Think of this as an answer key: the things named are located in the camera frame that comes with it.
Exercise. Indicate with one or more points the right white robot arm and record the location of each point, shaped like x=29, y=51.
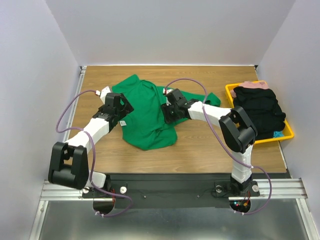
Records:
x=239, y=133

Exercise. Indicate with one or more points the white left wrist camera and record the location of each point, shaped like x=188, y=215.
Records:
x=103, y=93

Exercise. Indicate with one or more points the black t shirt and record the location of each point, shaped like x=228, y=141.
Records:
x=264, y=111

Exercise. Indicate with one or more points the yellow plastic bin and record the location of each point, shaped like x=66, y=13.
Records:
x=288, y=132

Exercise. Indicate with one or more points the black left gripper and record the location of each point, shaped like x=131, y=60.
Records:
x=126, y=108

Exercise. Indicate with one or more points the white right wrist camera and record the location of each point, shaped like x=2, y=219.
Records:
x=166, y=91

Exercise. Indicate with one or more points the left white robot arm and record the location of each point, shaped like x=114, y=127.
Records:
x=69, y=165

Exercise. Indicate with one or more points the pink t shirt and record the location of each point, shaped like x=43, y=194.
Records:
x=249, y=88

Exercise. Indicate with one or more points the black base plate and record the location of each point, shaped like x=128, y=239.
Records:
x=121, y=201

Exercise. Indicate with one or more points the aluminium mounting rail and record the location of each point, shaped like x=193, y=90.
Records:
x=259, y=189

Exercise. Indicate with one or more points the green t shirt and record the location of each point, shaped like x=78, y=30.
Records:
x=145, y=127

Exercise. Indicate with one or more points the teal t shirt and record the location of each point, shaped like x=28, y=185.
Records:
x=278, y=134

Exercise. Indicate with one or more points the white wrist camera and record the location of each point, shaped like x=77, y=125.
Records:
x=103, y=93
x=166, y=91

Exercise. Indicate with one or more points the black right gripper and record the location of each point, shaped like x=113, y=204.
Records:
x=166, y=113

